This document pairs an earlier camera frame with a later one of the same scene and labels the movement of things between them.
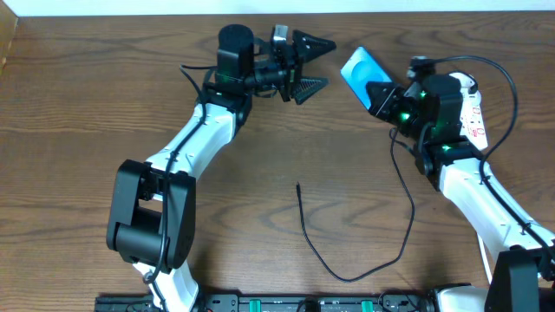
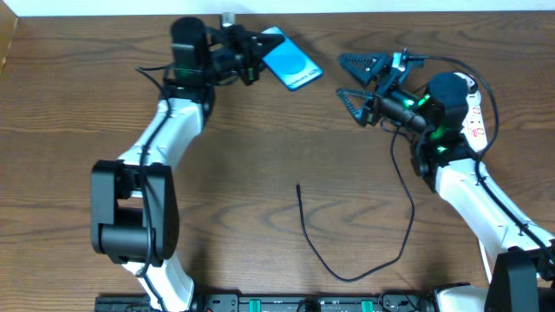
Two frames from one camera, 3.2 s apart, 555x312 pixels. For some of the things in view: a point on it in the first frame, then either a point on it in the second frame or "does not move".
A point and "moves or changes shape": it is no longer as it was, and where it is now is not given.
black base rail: x=321 y=302 does not move
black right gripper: x=388 y=100 to x=381 y=89
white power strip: x=472 y=126 does not move
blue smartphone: x=358 y=70 moves or changes shape
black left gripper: x=287 y=68 to x=248 y=56
